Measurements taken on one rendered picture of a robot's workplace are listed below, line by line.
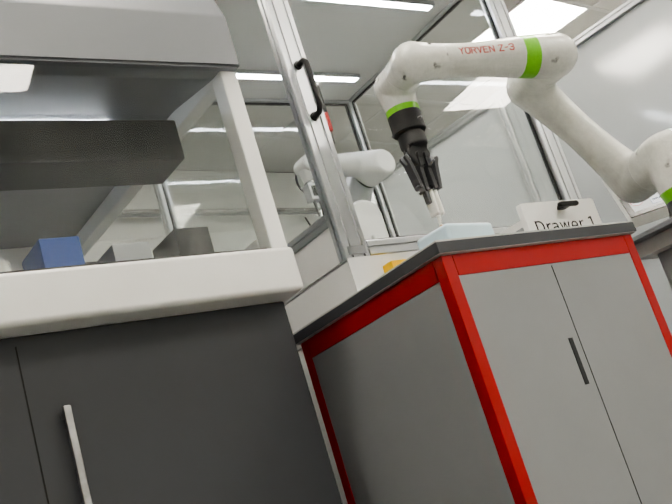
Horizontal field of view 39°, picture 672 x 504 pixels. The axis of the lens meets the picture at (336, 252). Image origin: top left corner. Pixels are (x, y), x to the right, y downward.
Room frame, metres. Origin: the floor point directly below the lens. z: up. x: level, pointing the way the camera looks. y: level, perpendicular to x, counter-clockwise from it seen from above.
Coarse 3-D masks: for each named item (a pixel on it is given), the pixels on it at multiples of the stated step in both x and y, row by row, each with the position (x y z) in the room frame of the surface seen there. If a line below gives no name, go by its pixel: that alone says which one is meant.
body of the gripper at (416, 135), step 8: (400, 136) 2.36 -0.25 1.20; (408, 136) 2.34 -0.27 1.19; (416, 136) 2.34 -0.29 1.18; (424, 136) 2.36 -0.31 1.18; (400, 144) 2.36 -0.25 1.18; (408, 144) 2.34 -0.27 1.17; (416, 144) 2.36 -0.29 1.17; (424, 144) 2.37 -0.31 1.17; (408, 152) 2.34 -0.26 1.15; (416, 160) 2.35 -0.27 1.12; (424, 160) 2.37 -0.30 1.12
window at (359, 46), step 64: (320, 0) 2.57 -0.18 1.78; (384, 0) 2.73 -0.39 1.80; (448, 0) 2.90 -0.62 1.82; (320, 64) 2.52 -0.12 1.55; (384, 64) 2.67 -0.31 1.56; (384, 128) 2.62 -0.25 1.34; (448, 128) 2.78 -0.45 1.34; (512, 128) 2.95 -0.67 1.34; (384, 192) 2.57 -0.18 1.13; (448, 192) 2.72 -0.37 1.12; (512, 192) 2.88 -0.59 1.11
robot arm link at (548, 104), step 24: (528, 96) 2.52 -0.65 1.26; (552, 96) 2.53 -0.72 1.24; (552, 120) 2.56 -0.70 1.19; (576, 120) 2.55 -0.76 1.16; (576, 144) 2.59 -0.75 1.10; (600, 144) 2.57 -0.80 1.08; (600, 168) 2.61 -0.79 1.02; (624, 168) 2.57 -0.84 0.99; (624, 192) 2.62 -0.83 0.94; (648, 192) 2.58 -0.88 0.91
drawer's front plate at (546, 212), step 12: (528, 204) 2.38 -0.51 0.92; (540, 204) 2.40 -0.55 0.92; (552, 204) 2.43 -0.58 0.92; (588, 204) 2.52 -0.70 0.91; (528, 216) 2.37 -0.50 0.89; (540, 216) 2.39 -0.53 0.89; (552, 216) 2.42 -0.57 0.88; (564, 216) 2.45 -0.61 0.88; (576, 216) 2.48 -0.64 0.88; (588, 216) 2.51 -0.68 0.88; (528, 228) 2.36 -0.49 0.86; (540, 228) 2.38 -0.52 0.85
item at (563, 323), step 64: (448, 256) 1.82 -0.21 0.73; (512, 256) 1.93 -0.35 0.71; (576, 256) 2.05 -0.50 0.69; (320, 320) 2.15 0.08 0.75; (384, 320) 1.99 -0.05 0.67; (448, 320) 1.85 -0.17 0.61; (512, 320) 1.89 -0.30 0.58; (576, 320) 2.00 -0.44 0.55; (640, 320) 2.13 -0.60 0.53; (320, 384) 2.23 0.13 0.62; (384, 384) 2.05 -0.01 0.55; (448, 384) 1.89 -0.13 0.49; (512, 384) 1.86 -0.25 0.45; (576, 384) 1.96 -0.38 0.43; (640, 384) 2.08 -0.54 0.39; (384, 448) 2.10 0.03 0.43; (448, 448) 1.94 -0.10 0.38; (512, 448) 1.82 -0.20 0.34; (576, 448) 1.92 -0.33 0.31; (640, 448) 2.03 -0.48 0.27
